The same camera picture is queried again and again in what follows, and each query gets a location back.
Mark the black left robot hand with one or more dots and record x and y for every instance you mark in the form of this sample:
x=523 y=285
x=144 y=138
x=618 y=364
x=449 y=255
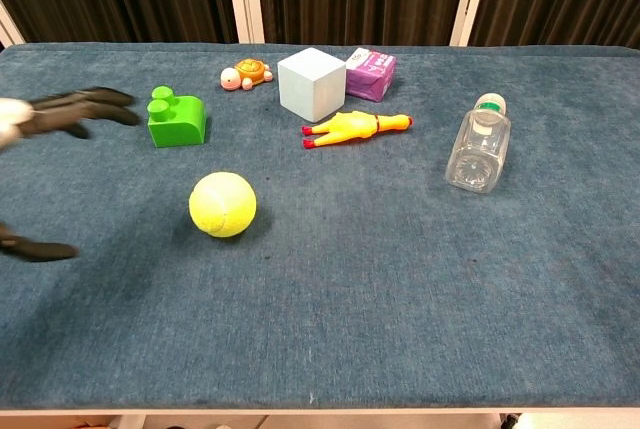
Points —
x=55 y=111

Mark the yellow tennis ball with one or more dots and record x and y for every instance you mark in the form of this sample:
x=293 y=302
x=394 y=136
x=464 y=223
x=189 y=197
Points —
x=222 y=204

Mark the green toy building block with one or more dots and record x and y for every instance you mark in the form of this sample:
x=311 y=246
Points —
x=177 y=121

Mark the orange toy turtle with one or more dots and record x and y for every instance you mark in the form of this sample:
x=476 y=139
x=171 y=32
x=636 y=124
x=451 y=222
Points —
x=247 y=74

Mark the light blue foam cube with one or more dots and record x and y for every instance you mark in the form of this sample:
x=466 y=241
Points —
x=310 y=86

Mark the yellow rubber chicken toy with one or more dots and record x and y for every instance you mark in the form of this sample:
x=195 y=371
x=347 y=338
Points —
x=350 y=128

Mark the purple tissue pack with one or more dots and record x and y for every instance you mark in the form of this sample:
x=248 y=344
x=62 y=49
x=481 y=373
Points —
x=372 y=74

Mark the blue carpet table cover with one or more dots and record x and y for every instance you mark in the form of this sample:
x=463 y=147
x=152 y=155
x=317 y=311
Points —
x=350 y=274

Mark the clear plastic bottle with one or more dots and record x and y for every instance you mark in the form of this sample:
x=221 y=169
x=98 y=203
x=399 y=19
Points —
x=477 y=149

